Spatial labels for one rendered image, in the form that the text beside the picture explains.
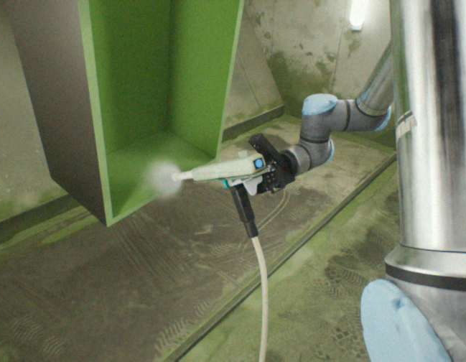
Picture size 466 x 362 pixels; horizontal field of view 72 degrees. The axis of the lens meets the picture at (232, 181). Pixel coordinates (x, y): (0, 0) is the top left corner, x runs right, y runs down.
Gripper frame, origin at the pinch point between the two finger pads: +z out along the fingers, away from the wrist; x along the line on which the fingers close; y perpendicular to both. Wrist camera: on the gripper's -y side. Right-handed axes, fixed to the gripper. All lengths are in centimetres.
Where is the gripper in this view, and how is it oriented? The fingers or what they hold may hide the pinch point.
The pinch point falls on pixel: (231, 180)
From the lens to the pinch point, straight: 83.1
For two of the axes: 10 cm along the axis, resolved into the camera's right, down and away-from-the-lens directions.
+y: 3.1, 9.4, 1.4
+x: -5.5, 0.5, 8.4
